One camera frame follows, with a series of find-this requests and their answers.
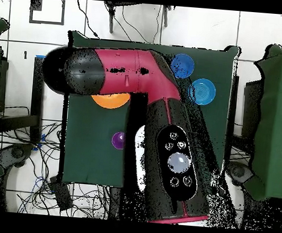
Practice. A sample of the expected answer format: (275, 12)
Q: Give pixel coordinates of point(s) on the black power strip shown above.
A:
(61, 195)

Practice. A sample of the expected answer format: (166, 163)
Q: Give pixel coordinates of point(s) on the black chair base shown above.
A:
(15, 152)
(238, 171)

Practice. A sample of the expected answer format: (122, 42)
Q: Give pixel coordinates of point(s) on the black table frame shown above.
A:
(35, 115)

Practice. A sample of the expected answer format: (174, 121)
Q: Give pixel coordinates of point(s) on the dark green tablecloth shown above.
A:
(92, 153)

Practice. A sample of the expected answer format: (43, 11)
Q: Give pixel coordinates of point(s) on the black square floor frame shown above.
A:
(36, 3)

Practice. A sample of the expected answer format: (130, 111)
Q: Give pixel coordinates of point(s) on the dark blue bowl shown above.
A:
(185, 65)

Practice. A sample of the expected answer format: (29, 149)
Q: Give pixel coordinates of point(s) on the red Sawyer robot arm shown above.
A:
(134, 72)

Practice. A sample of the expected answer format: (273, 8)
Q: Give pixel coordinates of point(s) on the black tripod stand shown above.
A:
(111, 22)

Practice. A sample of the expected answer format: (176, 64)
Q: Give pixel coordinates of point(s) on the flat-bottomed light blue bowl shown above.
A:
(204, 91)

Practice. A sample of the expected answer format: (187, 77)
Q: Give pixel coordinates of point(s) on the purple cup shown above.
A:
(117, 140)

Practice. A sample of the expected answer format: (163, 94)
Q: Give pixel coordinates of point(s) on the large yellow-orange bowl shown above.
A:
(110, 102)

